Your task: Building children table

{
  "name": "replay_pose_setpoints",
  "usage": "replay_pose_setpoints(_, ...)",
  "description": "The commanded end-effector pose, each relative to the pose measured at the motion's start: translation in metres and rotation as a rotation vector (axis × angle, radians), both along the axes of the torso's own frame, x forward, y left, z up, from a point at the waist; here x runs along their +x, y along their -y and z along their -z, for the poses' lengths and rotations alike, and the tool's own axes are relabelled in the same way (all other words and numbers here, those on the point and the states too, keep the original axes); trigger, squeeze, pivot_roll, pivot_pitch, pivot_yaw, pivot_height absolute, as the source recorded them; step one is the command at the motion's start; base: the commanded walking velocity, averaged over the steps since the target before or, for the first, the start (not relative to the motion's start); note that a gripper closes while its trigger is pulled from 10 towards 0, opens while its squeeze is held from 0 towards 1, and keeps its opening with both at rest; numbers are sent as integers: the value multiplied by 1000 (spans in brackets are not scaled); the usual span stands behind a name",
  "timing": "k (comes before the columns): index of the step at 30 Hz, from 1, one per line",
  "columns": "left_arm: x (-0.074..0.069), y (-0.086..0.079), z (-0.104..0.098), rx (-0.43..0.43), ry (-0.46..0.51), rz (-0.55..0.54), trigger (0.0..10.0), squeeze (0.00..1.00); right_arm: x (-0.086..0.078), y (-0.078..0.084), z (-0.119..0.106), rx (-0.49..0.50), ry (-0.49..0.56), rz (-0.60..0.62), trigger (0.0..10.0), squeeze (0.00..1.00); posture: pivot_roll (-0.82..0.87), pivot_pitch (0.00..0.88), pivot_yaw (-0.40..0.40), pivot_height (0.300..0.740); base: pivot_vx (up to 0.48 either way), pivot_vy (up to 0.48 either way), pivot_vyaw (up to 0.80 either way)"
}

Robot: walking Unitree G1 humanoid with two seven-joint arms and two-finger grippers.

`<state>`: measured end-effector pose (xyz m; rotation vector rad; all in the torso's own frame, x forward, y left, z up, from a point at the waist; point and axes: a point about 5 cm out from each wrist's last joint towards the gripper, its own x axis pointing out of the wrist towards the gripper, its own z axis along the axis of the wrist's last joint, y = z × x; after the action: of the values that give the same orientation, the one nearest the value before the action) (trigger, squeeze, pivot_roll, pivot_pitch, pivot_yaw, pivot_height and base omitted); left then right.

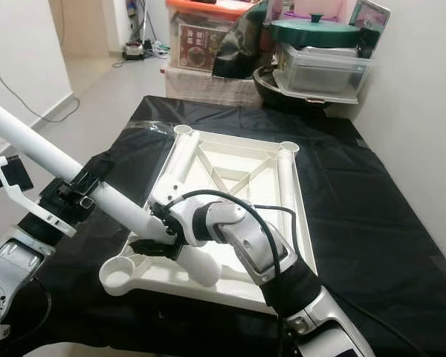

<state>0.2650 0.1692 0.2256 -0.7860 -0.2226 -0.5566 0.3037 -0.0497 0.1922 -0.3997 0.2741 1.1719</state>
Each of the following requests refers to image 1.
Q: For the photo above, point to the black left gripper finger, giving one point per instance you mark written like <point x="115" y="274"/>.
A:
<point x="93" y="173"/>
<point x="104" y="178"/>

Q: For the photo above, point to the cream plastic children table top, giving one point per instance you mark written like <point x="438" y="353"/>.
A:
<point x="241" y="167"/>

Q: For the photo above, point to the clear tape strip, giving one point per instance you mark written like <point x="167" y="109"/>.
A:
<point x="156" y="125"/>

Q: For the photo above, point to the small floor appliance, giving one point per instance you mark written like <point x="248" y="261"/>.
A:
<point x="134" y="50"/>

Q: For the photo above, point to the beige patterned cloth cover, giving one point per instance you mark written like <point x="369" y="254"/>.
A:
<point x="208" y="88"/>

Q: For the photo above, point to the orange lid storage box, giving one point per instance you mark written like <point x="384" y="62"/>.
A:
<point x="197" y="44"/>

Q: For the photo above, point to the black wok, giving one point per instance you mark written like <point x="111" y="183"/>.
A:
<point x="275" y="89"/>

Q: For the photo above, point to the black plastic bag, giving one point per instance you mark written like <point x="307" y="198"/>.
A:
<point x="234" y="52"/>

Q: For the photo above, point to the black tablecloth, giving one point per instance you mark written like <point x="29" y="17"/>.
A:
<point x="364" y="223"/>

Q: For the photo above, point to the clear plastic container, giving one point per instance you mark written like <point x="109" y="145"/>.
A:
<point x="323" y="74"/>

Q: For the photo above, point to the green pot lid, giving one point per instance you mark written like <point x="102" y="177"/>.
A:
<point x="312" y="33"/>

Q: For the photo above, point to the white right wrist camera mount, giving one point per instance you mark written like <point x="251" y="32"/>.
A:
<point x="175" y="192"/>

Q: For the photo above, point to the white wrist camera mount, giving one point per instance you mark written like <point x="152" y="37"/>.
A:
<point x="175" y="192"/>
<point x="30" y="201"/>

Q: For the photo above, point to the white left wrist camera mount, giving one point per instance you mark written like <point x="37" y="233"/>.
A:
<point x="30" y="201"/>

